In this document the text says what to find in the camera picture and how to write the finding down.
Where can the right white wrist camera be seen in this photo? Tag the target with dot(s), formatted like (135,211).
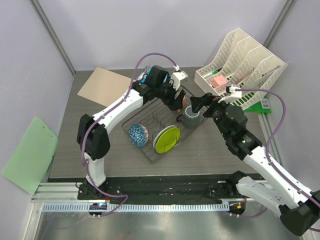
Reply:
(233,93)

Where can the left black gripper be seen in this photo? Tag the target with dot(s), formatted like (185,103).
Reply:
(173,103)

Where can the dark grey mug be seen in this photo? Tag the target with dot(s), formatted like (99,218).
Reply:
(189,118)

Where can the pink box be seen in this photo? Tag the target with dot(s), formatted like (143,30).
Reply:
(218,81)

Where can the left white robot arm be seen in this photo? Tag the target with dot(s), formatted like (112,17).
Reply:
(93,131)

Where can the white plate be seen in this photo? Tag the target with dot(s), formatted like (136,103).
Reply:
(160,133)

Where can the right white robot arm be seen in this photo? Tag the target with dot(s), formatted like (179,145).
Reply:
(297,206)

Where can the white plastic file organizer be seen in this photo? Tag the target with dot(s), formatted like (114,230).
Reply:
(243,61)

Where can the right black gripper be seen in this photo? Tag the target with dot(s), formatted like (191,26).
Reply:
(207,99)

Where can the lime green plate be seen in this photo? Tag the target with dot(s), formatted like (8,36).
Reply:
(167,140)

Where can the green book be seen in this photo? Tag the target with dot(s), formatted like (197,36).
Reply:
(261,107)

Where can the pink ceramic mug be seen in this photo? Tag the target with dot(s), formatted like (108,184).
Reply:
(184,101)

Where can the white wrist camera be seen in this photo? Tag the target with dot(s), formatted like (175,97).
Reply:
(177,77)
(233,93)

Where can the light green clipboard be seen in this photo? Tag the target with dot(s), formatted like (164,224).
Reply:
(32,157)

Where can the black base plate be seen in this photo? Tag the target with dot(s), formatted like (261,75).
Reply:
(166,190)

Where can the white slotted cable duct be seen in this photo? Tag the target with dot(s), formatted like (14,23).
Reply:
(95,207)

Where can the tan cardboard folder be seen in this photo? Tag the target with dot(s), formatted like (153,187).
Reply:
(99,88)

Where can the blue picture book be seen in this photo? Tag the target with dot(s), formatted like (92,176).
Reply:
(142,76)

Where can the blue patterned bowl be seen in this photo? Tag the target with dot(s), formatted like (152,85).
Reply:
(139,135)

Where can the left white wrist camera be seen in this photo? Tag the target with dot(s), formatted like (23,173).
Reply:
(177,77)

